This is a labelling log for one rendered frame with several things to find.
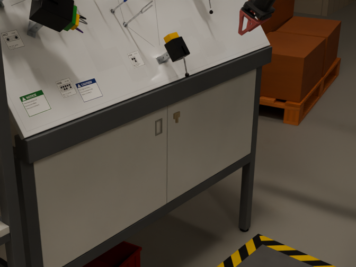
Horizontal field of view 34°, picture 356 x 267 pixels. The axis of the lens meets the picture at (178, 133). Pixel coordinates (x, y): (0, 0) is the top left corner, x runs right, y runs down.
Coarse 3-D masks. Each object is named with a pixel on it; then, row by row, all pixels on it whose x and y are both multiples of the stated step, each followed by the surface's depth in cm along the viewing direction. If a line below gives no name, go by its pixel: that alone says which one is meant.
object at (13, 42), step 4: (4, 32) 152; (8, 32) 153; (12, 32) 154; (16, 32) 154; (4, 36) 152; (8, 36) 152; (12, 36) 153; (16, 36) 154; (4, 40) 151; (8, 40) 152; (12, 40) 153; (16, 40) 154; (20, 40) 154; (8, 44) 152; (12, 44) 152; (16, 44) 153; (20, 44) 154; (8, 48) 151; (12, 48) 152
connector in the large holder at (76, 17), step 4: (76, 8) 153; (76, 12) 153; (76, 16) 153; (72, 20) 151; (76, 20) 153; (68, 24) 151; (72, 24) 151; (76, 24) 152; (64, 28) 152; (68, 28) 152; (72, 28) 153
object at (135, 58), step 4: (132, 52) 180; (136, 52) 181; (128, 56) 178; (132, 56) 179; (136, 56) 180; (140, 56) 181; (132, 60) 178; (136, 60) 179; (140, 60) 181; (132, 64) 178; (136, 64) 179; (140, 64) 180; (144, 64) 181
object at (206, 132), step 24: (192, 96) 203; (216, 96) 215; (240, 96) 228; (168, 120) 196; (192, 120) 207; (216, 120) 219; (240, 120) 233; (168, 144) 199; (192, 144) 211; (216, 144) 224; (240, 144) 238; (168, 168) 203; (192, 168) 215; (216, 168) 229; (168, 192) 207
